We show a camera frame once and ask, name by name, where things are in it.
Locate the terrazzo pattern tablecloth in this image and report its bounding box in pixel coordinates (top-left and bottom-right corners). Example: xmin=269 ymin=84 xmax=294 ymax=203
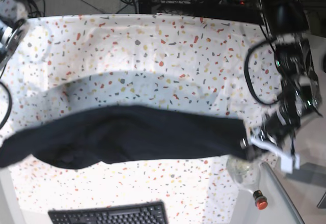
xmin=1 ymin=15 xmax=274 ymax=223

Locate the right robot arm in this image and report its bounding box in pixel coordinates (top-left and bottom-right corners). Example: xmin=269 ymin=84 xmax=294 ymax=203
xmin=1 ymin=0 xmax=28 ymax=68

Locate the red bottle cap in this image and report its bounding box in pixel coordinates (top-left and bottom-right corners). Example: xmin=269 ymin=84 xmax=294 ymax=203
xmin=253 ymin=190 xmax=268 ymax=210

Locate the clear glass bottle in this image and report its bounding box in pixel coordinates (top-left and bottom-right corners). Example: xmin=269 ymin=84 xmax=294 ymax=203
xmin=226 ymin=156 xmax=261 ymax=194

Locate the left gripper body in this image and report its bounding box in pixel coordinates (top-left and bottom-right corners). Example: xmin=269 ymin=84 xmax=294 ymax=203
xmin=257 ymin=99 xmax=306 ymax=148

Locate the black computer keyboard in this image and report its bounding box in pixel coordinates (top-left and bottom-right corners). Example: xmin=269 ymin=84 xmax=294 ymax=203
xmin=48 ymin=201 xmax=169 ymax=224

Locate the black t-shirt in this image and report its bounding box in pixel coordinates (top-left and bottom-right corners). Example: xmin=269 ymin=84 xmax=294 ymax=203
xmin=1 ymin=106 xmax=254 ymax=170

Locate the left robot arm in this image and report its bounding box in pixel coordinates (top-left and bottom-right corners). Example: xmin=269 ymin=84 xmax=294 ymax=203
xmin=243 ymin=0 xmax=322 ymax=173

